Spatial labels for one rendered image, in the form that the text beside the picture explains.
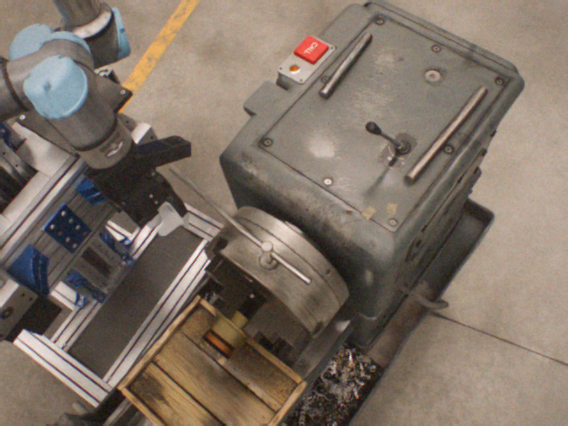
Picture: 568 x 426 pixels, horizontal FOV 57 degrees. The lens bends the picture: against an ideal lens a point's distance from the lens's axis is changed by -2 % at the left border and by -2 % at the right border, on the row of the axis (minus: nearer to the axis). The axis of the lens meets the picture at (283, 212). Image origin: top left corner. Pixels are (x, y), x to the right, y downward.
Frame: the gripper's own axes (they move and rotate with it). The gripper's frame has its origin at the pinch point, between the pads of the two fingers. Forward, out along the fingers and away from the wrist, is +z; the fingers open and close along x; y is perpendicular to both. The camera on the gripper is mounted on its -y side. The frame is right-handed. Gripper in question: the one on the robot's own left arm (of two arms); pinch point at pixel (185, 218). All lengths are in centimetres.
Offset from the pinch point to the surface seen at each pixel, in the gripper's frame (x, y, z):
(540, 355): 37, -67, 158
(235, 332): 3.4, 7.8, 29.3
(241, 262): 2.9, -2.6, 16.3
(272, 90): -16.2, -37.6, 8.0
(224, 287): -1.2, 2.4, 22.6
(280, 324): 9.3, 0.8, 31.4
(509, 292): 16, -83, 151
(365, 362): 7, -13, 88
